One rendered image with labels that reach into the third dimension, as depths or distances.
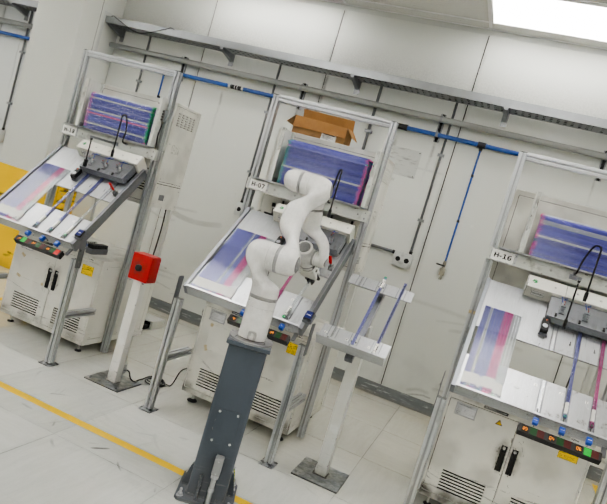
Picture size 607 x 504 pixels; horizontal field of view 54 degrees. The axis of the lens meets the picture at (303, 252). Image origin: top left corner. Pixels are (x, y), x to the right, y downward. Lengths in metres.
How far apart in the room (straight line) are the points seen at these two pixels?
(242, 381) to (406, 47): 3.36
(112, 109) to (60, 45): 1.87
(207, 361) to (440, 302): 2.03
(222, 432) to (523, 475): 1.51
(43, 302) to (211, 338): 1.23
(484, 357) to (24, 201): 2.83
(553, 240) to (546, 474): 1.14
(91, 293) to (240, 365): 1.68
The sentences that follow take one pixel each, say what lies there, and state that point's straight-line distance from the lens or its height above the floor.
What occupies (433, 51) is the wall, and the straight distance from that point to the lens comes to 5.05.
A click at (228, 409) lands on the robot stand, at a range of 2.55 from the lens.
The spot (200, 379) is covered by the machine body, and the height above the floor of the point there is 0.16.
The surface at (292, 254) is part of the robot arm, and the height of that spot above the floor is 1.10.
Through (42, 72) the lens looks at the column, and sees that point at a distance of 5.99.
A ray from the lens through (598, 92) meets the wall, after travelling 4.94.
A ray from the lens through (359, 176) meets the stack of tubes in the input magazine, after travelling 3.36.
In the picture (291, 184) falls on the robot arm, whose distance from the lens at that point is 2.63.
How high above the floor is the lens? 1.31
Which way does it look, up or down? 4 degrees down
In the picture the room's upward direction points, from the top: 16 degrees clockwise
